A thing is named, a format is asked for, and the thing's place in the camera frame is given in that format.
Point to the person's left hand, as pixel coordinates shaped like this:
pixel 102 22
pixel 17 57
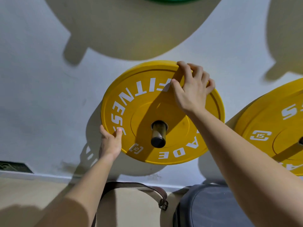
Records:
pixel 110 143

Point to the person's right hand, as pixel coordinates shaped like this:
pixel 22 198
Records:
pixel 193 92

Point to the person's right middle finger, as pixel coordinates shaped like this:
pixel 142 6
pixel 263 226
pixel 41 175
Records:
pixel 197 69

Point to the person's left thumb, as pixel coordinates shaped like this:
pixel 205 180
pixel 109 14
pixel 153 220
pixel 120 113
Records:
pixel 118 135

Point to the person's right little finger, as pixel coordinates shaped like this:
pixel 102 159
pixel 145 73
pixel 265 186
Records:
pixel 210 85

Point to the person's right thumb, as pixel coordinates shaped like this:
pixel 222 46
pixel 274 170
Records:
pixel 177 88

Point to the yellow weight plate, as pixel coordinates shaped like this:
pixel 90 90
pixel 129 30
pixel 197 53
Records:
pixel 277 130
pixel 142 108

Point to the person's left forearm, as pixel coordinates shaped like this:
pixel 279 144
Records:
pixel 71 193

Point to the person's right forearm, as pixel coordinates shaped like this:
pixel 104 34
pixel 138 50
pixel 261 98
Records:
pixel 246 167

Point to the brown leather belt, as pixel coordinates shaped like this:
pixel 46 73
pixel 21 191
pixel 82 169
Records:
pixel 142 189

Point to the dark blue padded bench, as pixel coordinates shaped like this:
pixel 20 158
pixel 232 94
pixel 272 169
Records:
pixel 208 208

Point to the steel wall storage peg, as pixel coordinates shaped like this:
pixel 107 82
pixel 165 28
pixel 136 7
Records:
pixel 158 134

